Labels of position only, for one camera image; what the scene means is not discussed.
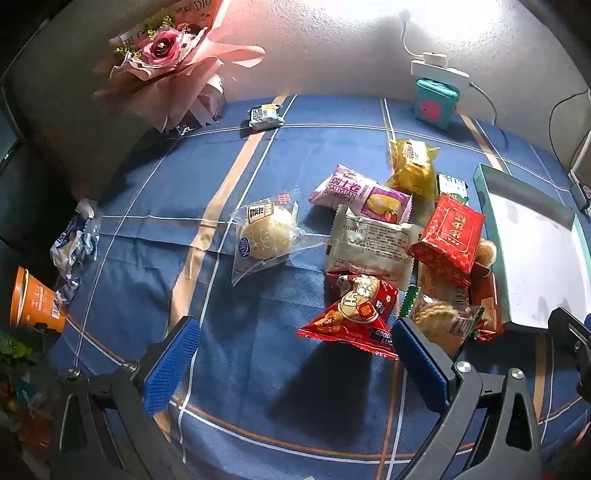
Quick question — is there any crumpled blue and white wrapper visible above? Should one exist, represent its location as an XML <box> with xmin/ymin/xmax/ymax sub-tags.
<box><xmin>50</xmin><ymin>198</ymin><xmax>101</xmax><ymax>305</ymax></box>

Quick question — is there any white plug adapter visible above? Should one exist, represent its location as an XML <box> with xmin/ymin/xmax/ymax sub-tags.
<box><xmin>570</xmin><ymin>171</ymin><xmax>591</xmax><ymax>208</ymax></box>

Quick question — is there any black cable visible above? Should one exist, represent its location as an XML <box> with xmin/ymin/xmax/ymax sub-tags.
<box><xmin>549</xmin><ymin>90</ymin><xmax>591</xmax><ymax>153</ymax></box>

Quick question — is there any teal cardboard box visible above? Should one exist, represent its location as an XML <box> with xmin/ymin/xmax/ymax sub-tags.
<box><xmin>472</xmin><ymin>163</ymin><xmax>591</xmax><ymax>334</ymax></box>

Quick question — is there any red snack packet with cartoon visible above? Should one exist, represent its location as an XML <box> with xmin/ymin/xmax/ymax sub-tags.
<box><xmin>298</xmin><ymin>272</ymin><xmax>400</xmax><ymax>361</ymax></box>

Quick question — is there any clear packet with round bun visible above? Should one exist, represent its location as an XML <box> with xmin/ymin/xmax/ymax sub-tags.
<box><xmin>231</xmin><ymin>194</ymin><xmax>308</xmax><ymax>286</ymax></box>

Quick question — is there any small cream pastry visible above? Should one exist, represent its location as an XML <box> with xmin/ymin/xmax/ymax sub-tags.
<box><xmin>475</xmin><ymin>239</ymin><xmax>498</xmax><ymax>268</ymax></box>

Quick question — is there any pink cake roll packet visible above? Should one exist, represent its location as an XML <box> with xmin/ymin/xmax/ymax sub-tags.
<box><xmin>308</xmin><ymin>163</ymin><xmax>413</xmax><ymax>225</ymax></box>

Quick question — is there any transparent pink gift box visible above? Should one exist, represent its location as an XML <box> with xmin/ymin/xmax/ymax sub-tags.
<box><xmin>196</xmin><ymin>76</ymin><xmax>227</xmax><ymax>125</ymax></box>

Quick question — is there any teal box with pink elephant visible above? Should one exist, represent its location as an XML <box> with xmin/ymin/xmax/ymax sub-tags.
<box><xmin>413</xmin><ymin>78</ymin><xmax>461</xmax><ymax>131</ymax></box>

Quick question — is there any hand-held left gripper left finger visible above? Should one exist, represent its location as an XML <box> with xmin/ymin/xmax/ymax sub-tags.
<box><xmin>50</xmin><ymin>316</ymin><xmax>202</xmax><ymax>480</ymax></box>

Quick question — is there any clear cracker packet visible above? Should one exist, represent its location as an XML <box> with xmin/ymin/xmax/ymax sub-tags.
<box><xmin>409</xmin><ymin>265</ymin><xmax>485</xmax><ymax>358</ymax></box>

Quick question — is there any green drink carton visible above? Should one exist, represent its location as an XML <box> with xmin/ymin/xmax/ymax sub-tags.
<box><xmin>436</xmin><ymin>173</ymin><xmax>470</xmax><ymax>206</ymax></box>

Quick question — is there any orange paper cup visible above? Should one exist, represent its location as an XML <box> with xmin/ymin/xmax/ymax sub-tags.
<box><xmin>9</xmin><ymin>266</ymin><xmax>68</xmax><ymax>334</ymax></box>

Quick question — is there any white power strip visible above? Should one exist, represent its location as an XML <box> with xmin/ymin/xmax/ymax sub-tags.
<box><xmin>411</xmin><ymin>52</ymin><xmax>471</xmax><ymax>88</ymax></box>

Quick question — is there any yellow bread packet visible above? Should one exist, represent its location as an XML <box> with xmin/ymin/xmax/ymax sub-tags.
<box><xmin>385</xmin><ymin>137</ymin><xmax>441</xmax><ymax>201</ymax></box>

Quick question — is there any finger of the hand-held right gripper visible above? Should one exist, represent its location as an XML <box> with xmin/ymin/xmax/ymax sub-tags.
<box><xmin>548</xmin><ymin>306</ymin><xmax>591</xmax><ymax>370</ymax></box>

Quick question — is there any blue plaid tablecloth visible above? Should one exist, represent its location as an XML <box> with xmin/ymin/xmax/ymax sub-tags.
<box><xmin>46</xmin><ymin>95</ymin><xmax>591</xmax><ymax>480</ymax></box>

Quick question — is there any pink flower bouquet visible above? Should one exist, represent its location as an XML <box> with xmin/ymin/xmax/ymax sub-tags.
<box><xmin>92</xmin><ymin>0</ymin><xmax>266</xmax><ymax>132</ymax></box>

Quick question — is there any red patterned snack packet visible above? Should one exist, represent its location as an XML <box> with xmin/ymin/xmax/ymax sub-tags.
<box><xmin>407</xmin><ymin>194</ymin><xmax>486</xmax><ymax>289</ymax></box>

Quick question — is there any green and white snack packet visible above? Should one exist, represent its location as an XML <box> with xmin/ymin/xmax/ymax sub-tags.
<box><xmin>248</xmin><ymin>104</ymin><xmax>284</xmax><ymax>132</ymax></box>

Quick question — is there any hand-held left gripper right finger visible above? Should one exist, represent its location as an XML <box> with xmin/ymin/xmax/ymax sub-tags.
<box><xmin>392</xmin><ymin>318</ymin><xmax>541</xmax><ymax>480</ymax></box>

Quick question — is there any small red snack packet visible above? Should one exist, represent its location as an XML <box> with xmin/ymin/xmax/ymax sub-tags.
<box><xmin>468</xmin><ymin>263</ymin><xmax>504</xmax><ymax>342</ymax></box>

